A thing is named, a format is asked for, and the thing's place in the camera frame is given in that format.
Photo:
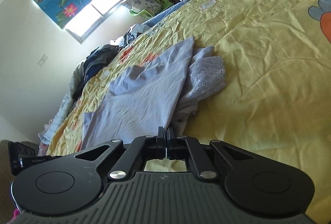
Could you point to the grey patterned blanket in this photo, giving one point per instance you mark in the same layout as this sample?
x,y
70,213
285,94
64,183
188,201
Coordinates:
x,y
52,127

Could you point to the green plastic stool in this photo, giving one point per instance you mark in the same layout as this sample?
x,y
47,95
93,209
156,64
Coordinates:
x,y
147,15

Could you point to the crumpled white plastic bag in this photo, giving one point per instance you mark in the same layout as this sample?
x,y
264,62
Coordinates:
x,y
132,33

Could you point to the white wall switch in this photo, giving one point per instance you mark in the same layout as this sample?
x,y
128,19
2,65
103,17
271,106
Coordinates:
x,y
43,60

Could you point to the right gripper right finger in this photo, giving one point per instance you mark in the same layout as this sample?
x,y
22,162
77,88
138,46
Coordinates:
x,y
189,150

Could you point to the lavender long-sleeve lace top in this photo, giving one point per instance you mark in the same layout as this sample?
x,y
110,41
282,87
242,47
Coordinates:
x,y
163,92

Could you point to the yellow floral carrot quilt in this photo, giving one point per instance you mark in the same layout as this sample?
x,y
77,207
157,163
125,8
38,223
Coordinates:
x,y
276,102

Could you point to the folded dark clothes stack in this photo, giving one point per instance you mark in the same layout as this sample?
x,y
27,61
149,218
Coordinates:
x,y
98,59

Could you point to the blue knitted bed sheet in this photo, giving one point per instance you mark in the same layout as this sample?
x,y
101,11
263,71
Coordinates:
x,y
156,19

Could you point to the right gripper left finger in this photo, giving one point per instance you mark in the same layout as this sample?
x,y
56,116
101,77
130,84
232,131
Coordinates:
x,y
134,156

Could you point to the window with metal frame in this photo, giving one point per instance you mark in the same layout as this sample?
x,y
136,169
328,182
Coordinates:
x,y
91,17

